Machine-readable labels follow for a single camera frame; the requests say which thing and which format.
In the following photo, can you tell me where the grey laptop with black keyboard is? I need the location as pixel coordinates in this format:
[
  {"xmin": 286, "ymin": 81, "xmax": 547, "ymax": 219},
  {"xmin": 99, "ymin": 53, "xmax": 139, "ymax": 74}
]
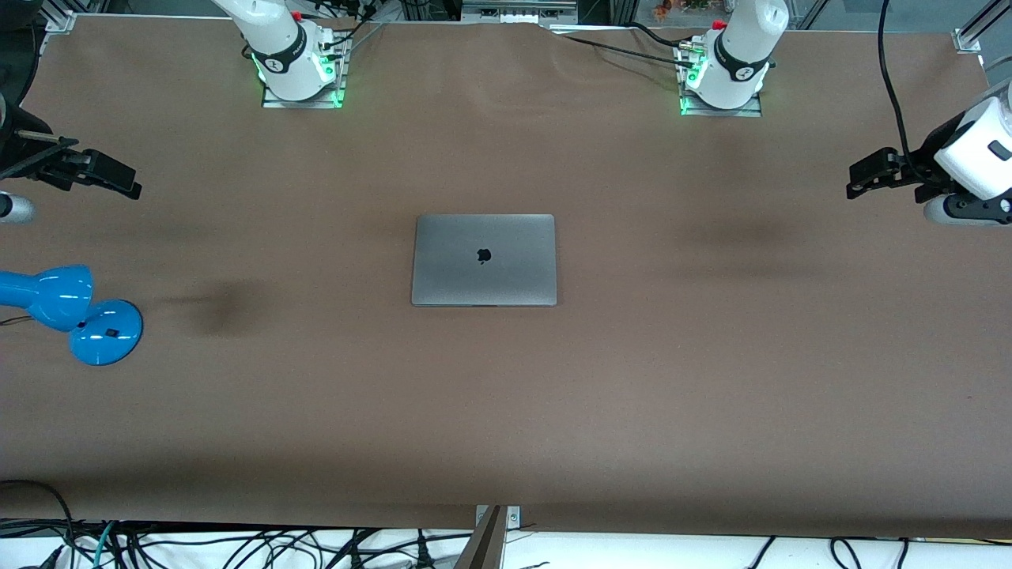
[{"xmin": 410, "ymin": 213, "xmax": 558, "ymax": 308}]

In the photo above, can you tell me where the blue desk lamp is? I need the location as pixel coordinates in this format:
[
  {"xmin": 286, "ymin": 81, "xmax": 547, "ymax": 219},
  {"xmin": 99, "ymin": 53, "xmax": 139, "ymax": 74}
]
[{"xmin": 0, "ymin": 265, "xmax": 144, "ymax": 367}]

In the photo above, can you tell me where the orange colourful object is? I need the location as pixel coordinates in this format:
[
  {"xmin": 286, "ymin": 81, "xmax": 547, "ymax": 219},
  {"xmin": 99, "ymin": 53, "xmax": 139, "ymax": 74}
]
[{"xmin": 652, "ymin": 0, "xmax": 716, "ymax": 18}]

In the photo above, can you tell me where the brown table cover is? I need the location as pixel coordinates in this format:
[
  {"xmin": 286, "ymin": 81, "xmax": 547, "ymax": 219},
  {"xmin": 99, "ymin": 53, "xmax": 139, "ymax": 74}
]
[{"xmin": 0, "ymin": 16, "xmax": 1012, "ymax": 538}]

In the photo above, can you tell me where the grey power strip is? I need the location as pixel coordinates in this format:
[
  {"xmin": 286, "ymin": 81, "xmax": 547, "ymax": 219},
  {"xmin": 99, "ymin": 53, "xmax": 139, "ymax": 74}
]
[{"xmin": 461, "ymin": 0, "xmax": 580, "ymax": 24}]

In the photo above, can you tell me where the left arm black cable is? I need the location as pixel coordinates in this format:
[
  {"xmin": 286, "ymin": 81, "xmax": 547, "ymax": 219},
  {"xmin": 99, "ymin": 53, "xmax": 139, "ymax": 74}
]
[{"xmin": 876, "ymin": 0, "xmax": 919, "ymax": 179}]

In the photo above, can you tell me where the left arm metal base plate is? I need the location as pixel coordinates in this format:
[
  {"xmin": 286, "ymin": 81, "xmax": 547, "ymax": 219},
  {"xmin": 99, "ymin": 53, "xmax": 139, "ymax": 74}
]
[{"xmin": 678, "ymin": 41, "xmax": 765, "ymax": 119}]

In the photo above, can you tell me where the aluminium frame corner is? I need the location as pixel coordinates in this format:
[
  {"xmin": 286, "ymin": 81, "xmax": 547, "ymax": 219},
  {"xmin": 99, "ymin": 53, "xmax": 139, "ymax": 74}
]
[
  {"xmin": 953, "ymin": 0, "xmax": 1012, "ymax": 55},
  {"xmin": 32, "ymin": 0, "xmax": 80, "ymax": 34}
]

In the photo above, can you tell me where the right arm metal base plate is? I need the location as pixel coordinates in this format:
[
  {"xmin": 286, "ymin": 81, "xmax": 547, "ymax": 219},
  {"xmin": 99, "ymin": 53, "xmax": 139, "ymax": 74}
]
[{"xmin": 261, "ymin": 32, "xmax": 348, "ymax": 110}]

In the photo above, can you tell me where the short black cable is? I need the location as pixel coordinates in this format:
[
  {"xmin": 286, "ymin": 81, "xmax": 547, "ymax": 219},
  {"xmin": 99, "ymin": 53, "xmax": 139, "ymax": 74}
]
[{"xmin": 629, "ymin": 22, "xmax": 693, "ymax": 50}]

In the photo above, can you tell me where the long black cable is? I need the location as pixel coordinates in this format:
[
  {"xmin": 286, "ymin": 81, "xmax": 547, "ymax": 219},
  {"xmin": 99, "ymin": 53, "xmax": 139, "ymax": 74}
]
[{"xmin": 563, "ymin": 33, "xmax": 698, "ymax": 70}]

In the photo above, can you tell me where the black base cable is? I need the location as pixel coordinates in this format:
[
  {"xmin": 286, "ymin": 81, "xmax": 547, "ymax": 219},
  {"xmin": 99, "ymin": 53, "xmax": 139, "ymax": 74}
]
[{"xmin": 320, "ymin": 14, "xmax": 385, "ymax": 53}]

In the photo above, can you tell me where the black looping cable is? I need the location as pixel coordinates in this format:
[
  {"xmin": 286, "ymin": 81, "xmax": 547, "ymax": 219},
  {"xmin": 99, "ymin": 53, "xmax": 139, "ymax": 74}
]
[{"xmin": 0, "ymin": 478, "xmax": 77, "ymax": 569}]

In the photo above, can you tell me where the teal cable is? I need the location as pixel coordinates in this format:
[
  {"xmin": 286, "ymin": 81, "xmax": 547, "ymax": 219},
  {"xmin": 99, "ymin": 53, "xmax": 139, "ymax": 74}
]
[{"xmin": 92, "ymin": 520, "xmax": 119, "ymax": 569}]

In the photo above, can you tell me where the black cable tangle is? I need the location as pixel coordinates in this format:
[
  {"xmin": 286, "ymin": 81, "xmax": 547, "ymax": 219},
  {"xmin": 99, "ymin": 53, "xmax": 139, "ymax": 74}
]
[{"xmin": 75, "ymin": 523, "xmax": 475, "ymax": 569}]

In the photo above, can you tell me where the metal bracket with dark bar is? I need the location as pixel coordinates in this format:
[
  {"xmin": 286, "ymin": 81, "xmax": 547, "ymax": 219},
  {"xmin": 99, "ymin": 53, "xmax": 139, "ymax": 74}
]
[{"xmin": 455, "ymin": 504, "xmax": 522, "ymax": 569}]

